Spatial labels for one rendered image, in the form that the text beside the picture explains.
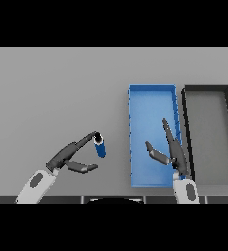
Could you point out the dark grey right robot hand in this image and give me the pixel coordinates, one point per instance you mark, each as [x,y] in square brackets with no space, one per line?
[177,153]

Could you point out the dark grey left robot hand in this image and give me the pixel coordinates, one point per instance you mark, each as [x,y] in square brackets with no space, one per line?
[65,155]

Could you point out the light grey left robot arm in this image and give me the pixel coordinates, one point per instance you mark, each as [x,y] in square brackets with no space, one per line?
[35,185]

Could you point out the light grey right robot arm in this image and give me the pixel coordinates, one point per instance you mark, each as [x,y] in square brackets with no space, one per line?
[186,190]

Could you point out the blue bin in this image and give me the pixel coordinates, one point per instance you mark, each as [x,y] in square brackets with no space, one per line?
[151,137]

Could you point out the blue pipe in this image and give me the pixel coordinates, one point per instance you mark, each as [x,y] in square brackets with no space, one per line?
[100,146]

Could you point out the dark grey bin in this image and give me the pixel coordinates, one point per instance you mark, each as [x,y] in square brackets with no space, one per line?
[210,137]

